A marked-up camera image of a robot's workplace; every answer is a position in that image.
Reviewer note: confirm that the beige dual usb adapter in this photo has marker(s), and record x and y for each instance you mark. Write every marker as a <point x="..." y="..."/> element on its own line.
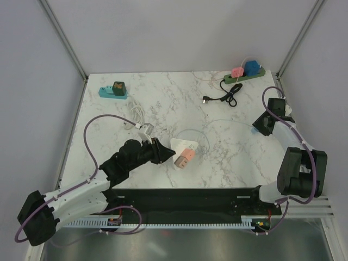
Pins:
<point x="181" y="162"/>

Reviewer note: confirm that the white triangular power strip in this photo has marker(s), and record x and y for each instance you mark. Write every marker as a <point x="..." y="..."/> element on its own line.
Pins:
<point x="178" y="145"/>

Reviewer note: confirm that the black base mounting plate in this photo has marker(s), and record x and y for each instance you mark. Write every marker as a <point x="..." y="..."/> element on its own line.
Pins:
<point x="212" y="206"/>

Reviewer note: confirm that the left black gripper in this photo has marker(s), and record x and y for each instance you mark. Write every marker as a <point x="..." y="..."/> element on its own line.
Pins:
<point x="161" y="153"/>

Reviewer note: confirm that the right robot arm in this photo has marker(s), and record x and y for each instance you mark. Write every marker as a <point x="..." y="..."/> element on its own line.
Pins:
<point x="302" y="172"/>

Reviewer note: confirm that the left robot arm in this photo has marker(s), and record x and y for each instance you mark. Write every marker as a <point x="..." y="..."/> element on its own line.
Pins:
<point x="43" y="214"/>

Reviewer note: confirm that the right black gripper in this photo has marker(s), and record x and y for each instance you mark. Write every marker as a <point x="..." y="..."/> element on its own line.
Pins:
<point x="257" y="124"/>

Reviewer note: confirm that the salmon pink charger plug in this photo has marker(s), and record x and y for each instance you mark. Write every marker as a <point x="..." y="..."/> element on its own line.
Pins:
<point x="188" y="154"/>

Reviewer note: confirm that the pink plug adapter on strip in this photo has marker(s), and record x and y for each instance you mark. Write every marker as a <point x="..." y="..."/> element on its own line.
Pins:
<point x="237" y="72"/>

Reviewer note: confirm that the blue cube adapter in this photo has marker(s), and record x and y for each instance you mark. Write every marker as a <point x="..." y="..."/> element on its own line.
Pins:
<point x="251" y="68"/>

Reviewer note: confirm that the teal power strip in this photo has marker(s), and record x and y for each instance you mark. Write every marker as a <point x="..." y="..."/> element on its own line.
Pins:
<point x="106" y="92"/>

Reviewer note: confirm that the dark green cube adapter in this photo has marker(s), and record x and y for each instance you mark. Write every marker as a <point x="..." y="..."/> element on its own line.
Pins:
<point x="119" y="87"/>

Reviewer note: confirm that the green power strip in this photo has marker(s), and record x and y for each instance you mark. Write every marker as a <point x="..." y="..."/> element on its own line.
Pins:
<point x="229" y="80"/>

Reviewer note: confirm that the slotted cable duct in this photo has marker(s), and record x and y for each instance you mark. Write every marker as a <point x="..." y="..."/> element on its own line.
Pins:
<point x="106" y="222"/>

